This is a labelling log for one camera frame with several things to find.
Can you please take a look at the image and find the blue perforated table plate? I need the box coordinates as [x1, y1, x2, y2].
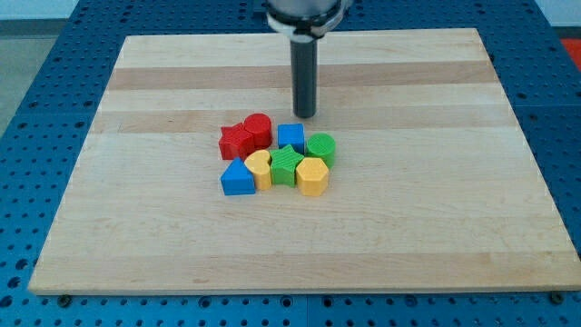
[1, 0, 580, 326]

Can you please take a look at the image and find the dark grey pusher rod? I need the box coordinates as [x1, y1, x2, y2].
[290, 35, 318, 118]

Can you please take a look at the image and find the blue triangle block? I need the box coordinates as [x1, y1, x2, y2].
[220, 157, 256, 196]

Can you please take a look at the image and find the yellow heart block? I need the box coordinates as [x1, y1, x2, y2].
[244, 150, 272, 191]

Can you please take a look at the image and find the green star block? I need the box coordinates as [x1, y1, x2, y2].
[270, 144, 304, 187]

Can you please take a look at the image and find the yellow hexagon block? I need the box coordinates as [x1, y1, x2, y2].
[296, 157, 330, 196]

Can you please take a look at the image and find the red star block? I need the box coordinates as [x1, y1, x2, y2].
[219, 123, 256, 160]

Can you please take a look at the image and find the green cylinder block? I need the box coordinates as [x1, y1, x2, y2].
[306, 133, 336, 169]

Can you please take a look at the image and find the red cylinder block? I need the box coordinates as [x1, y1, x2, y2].
[243, 113, 272, 150]

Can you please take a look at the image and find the blue cube block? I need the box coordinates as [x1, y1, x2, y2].
[277, 124, 305, 154]

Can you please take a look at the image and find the wooden board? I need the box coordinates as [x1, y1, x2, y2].
[29, 28, 580, 295]

